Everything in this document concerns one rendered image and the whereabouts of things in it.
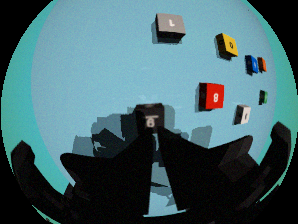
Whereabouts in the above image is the orange block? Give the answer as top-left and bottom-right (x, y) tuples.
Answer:
(258, 57), (266, 72)

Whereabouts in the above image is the green block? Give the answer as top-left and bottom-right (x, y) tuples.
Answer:
(259, 89), (267, 104)

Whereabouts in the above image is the red block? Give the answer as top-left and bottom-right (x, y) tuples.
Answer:
(198, 83), (225, 109)

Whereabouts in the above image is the yellow block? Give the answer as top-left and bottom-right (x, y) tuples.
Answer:
(216, 34), (238, 57)

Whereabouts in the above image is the blue block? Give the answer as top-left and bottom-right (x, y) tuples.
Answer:
(245, 55), (258, 73)

